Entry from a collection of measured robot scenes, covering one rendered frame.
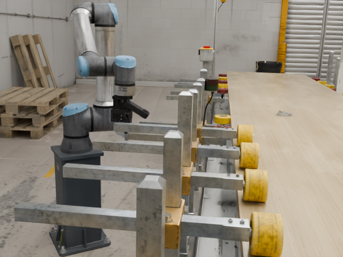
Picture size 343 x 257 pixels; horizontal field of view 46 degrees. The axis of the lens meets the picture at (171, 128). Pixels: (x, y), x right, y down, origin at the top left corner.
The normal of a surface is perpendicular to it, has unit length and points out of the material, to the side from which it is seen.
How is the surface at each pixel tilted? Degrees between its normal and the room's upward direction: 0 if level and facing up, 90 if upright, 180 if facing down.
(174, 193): 90
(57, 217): 90
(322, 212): 0
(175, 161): 90
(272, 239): 73
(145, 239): 90
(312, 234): 0
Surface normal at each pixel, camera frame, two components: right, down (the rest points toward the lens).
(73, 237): 0.47, 0.22
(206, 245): 0.03, -0.97
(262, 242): -0.12, 0.13
